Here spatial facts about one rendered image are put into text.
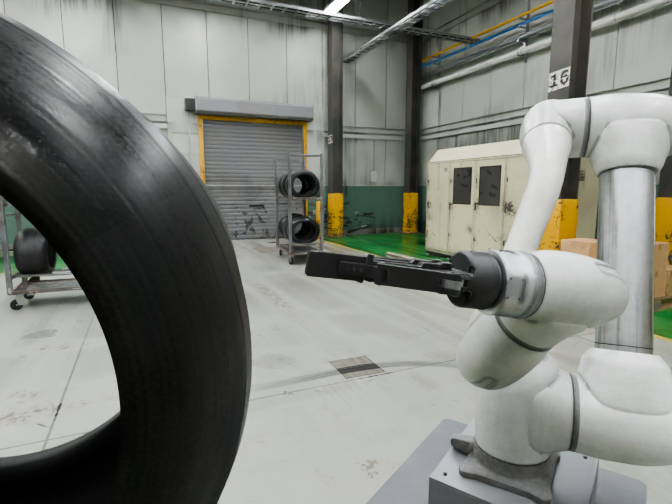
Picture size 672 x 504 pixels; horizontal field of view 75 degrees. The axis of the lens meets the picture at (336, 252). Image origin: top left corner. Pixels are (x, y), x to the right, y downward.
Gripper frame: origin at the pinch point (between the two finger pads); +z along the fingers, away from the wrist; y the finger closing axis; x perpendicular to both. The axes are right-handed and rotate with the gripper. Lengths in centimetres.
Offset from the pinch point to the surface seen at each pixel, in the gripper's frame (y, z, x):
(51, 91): 16.6, 25.1, -11.5
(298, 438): -167, -40, 118
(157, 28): -1084, 197, -360
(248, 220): -1118, -61, 55
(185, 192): 14.5, 16.6, -6.3
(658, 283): -314, -456, 25
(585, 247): -344, -379, -3
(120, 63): -1071, 265, -263
